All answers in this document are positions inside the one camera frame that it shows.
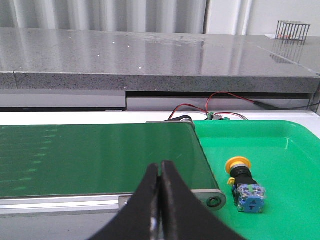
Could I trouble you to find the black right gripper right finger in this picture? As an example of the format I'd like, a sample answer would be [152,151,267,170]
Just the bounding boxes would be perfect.
[160,160,244,240]

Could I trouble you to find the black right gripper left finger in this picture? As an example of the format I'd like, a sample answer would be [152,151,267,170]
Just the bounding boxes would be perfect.
[90,163,160,240]

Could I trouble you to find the yellow mushroom push button switch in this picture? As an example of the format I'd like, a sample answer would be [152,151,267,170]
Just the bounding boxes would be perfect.
[225,156,266,214]

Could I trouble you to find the green conveyor belt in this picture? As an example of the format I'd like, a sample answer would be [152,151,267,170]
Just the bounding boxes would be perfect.
[0,122,226,216]

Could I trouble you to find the green terminal connector board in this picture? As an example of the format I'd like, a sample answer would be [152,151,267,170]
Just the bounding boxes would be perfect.
[205,112,231,121]

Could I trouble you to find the green plastic tray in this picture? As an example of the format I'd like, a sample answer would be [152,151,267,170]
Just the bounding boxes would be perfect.
[195,120,320,240]

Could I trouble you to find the grey stone counter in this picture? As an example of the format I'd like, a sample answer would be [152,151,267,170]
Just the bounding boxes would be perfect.
[0,27,320,112]

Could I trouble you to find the white pleated curtain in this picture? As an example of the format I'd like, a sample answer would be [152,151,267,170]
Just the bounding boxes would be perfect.
[0,0,253,36]

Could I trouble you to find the red and black wires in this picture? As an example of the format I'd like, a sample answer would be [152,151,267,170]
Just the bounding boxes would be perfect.
[168,91,320,121]

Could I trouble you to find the small wire rack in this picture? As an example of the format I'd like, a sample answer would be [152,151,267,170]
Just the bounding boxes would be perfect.
[274,20,311,45]

